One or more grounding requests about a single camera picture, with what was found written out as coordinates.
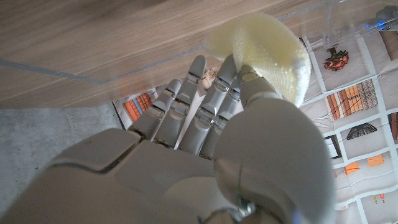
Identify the pale yellow sponge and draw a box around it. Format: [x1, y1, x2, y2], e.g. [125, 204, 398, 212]
[204, 12, 313, 108]

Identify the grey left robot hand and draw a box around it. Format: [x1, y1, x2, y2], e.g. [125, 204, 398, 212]
[374, 5, 398, 32]

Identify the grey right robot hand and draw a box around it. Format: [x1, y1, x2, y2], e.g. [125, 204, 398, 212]
[0, 54, 337, 224]

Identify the printed bookshelf backdrop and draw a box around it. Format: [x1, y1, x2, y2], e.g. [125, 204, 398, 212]
[112, 29, 398, 224]

